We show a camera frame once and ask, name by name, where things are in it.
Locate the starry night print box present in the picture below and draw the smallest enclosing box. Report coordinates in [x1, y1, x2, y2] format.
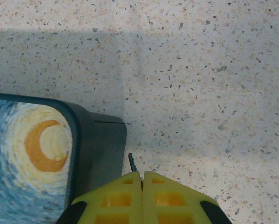
[0, 91, 128, 224]

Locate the small silver key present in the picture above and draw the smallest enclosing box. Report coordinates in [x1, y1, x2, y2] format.
[128, 153, 140, 174]

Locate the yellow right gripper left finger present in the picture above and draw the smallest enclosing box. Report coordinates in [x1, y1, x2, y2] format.
[56, 171, 143, 224]

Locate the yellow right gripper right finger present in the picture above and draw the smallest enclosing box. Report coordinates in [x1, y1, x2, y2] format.
[142, 171, 234, 224]

